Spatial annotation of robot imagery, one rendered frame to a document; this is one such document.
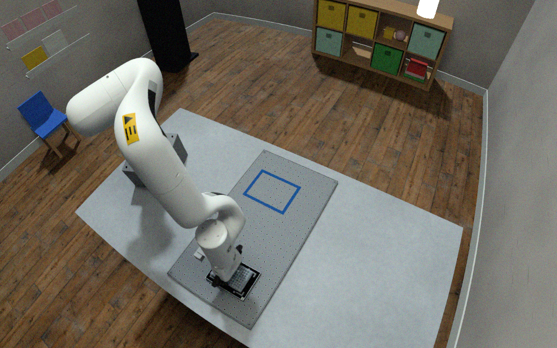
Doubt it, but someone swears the blue rectangular tape outline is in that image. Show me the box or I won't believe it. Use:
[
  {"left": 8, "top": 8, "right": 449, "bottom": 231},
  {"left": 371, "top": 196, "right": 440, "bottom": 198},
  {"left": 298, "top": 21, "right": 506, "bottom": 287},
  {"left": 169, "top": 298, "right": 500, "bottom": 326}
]
[{"left": 243, "top": 169, "right": 301, "bottom": 215}]

